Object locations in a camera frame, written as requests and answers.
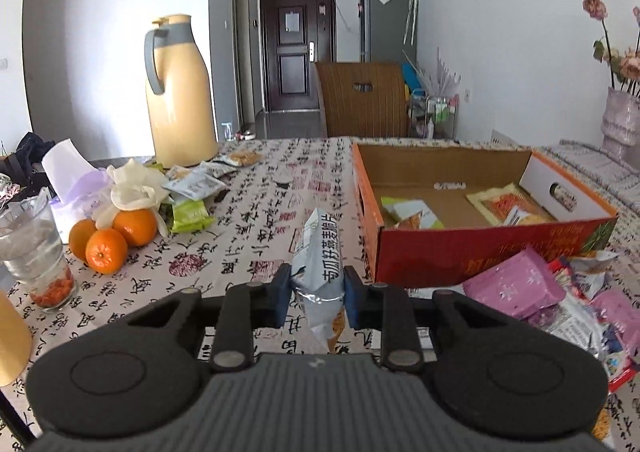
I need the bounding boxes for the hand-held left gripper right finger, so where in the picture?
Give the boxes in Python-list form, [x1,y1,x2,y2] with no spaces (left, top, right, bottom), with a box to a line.
[342,265,521,373]

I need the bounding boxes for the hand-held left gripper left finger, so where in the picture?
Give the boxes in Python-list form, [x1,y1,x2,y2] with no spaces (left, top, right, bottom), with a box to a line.
[117,263,293,374]

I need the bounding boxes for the silver snack packet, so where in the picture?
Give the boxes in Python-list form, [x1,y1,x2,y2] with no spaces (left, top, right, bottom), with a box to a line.
[290,207,346,351]

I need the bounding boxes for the green white snack packet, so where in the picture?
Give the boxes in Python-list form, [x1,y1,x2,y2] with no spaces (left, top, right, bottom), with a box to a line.
[380,196,446,231]

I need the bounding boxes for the red cardboard box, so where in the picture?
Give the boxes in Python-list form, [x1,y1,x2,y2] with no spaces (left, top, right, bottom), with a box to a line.
[351,141,620,289]

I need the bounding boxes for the pile of mixed snack packets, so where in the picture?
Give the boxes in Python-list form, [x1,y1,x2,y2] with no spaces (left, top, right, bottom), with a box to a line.
[462,246,640,391]

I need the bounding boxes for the large yellow snack stick packet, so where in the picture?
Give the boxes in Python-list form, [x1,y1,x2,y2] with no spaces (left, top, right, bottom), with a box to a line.
[466,183,547,229]

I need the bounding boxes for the small green snack packet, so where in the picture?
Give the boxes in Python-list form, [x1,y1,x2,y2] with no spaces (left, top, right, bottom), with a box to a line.
[169,199,216,234]

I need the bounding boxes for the dark edged snack packet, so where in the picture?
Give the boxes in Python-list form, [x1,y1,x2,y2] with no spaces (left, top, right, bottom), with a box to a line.
[199,159,239,178]

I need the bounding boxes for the clear nut snack packet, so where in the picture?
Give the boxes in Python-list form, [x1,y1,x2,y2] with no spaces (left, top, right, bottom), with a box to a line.
[227,150,264,168]

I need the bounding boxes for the small orange picture snack packet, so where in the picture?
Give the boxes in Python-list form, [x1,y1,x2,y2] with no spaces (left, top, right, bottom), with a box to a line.
[164,165,201,182]

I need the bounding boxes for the orange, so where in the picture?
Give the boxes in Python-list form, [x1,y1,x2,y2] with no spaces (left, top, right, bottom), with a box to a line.
[68,218,99,261]
[84,227,129,275]
[112,207,159,247]

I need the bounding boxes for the cream crumpled plastic bag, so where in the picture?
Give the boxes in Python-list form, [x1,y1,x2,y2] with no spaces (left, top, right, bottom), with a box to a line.
[92,157,174,238]

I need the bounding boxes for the wooden chair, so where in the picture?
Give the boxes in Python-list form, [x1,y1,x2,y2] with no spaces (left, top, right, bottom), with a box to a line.
[314,61,409,139]

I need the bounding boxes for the metal storage cart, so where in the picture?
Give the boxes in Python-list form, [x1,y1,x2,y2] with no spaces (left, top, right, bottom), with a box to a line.
[407,94,460,139]

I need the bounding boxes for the beige thermos jug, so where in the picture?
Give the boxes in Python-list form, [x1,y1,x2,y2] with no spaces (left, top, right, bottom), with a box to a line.
[143,14,220,168]

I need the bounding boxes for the dark brown entrance door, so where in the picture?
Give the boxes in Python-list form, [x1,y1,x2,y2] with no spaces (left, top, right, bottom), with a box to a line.
[258,0,337,113]

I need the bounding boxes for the lilac tissue pack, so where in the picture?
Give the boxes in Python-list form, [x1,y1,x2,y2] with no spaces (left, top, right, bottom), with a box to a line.
[41,139,114,244]

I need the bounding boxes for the lilac dried grass bunch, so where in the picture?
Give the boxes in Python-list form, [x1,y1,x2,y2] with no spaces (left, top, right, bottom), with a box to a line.
[417,47,461,98]

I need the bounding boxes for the grey side door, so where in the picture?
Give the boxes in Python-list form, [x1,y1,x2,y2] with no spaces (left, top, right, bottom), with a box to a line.
[232,0,259,134]

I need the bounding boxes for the glass of water with berries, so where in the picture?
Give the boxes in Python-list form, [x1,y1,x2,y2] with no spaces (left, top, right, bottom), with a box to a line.
[0,191,79,314]

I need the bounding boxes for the grey printed quilted cloth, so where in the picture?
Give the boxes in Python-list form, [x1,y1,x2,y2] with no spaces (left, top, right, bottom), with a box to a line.
[537,139,640,215]

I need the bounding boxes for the beige round container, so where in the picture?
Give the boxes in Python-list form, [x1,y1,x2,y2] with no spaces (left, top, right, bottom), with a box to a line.
[0,289,34,386]

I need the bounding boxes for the grey refrigerator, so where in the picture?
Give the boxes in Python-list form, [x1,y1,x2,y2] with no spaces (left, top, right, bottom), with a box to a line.
[362,0,419,64]

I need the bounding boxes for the black bag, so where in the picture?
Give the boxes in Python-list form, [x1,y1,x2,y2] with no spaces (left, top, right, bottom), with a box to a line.
[0,131,57,184]

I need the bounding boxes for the white umbrella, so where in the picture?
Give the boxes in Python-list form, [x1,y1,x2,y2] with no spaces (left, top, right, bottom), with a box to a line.
[403,0,419,46]

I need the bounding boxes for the pink textured vase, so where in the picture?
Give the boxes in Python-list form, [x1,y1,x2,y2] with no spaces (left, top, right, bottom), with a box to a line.
[600,85,640,164]

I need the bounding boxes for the dried rose bouquet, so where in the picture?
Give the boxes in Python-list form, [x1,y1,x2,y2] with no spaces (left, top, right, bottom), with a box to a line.
[578,0,640,99]

